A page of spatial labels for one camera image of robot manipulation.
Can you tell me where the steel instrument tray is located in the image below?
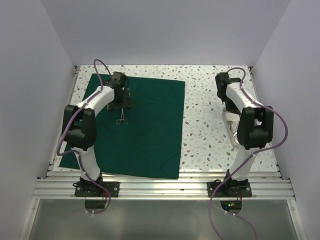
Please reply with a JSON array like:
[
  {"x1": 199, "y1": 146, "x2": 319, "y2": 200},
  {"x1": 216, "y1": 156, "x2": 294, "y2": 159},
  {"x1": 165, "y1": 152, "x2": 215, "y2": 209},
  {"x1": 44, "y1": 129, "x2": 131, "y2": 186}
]
[{"x1": 221, "y1": 108, "x2": 240, "y2": 148}]

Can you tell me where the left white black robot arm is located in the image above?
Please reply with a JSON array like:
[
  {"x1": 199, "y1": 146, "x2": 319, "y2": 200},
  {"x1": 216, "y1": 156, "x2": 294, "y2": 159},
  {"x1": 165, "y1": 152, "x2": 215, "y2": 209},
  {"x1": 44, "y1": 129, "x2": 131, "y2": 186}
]
[{"x1": 57, "y1": 72, "x2": 132, "y2": 197}]

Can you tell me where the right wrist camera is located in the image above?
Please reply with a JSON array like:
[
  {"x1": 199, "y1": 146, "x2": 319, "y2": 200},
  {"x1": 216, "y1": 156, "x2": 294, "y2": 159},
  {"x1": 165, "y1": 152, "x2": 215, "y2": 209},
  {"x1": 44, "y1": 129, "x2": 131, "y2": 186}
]
[{"x1": 215, "y1": 72, "x2": 230, "y2": 89}]

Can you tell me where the aluminium rail frame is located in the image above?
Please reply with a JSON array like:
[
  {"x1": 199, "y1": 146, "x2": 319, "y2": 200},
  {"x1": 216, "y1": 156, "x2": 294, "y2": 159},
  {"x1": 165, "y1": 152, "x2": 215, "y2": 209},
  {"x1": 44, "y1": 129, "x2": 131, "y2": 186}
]
[{"x1": 31, "y1": 65, "x2": 298, "y2": 240}]

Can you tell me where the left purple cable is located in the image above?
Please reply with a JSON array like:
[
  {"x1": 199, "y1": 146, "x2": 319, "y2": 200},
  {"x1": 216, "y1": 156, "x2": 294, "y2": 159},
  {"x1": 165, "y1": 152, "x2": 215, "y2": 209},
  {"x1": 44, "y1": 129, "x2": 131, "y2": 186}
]
[{"x1": 56, "y1": 58, "x2": 113, "y2": 215}]

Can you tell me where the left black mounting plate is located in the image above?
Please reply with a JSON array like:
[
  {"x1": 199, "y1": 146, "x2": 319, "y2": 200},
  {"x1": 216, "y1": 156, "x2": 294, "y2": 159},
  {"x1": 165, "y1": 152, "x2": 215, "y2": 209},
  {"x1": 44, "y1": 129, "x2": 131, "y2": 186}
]
[{"x1": 72, "y1": 181, "x2": 120, "y2": 198}]

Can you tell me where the black mounting plate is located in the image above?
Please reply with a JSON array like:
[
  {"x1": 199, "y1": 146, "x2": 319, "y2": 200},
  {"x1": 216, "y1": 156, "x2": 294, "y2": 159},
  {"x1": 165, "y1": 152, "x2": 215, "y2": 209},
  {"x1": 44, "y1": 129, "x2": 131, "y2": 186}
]
[
  {"x1": 72, "y1": 181, "x2": 120, "y2": 198},
  {"x1": 206, "y1": 179, "x2": 253, "y2": 198}
]

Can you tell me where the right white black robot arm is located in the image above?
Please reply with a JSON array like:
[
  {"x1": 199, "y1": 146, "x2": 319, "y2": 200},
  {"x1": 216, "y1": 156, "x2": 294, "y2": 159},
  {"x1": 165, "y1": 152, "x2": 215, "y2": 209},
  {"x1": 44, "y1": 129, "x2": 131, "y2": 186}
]
[{"x1": 211, "y1": 72, "x2": 274, "y2": 197}]

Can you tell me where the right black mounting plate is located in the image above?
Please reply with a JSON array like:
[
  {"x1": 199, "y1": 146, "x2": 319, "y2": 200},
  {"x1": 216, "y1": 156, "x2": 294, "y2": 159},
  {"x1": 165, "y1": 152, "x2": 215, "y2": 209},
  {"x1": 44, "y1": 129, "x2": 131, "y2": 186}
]
[{"x1": 206, "y1": 179, "x2": 253, "y2": 198}]

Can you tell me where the green surgical cloth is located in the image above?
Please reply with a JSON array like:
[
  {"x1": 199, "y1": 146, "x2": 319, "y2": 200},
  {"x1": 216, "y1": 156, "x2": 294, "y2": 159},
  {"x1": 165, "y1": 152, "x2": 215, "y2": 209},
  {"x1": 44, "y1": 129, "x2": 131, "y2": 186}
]
[{"x1": 58, "y1": 73, "x2": 186, "y2": 180}]

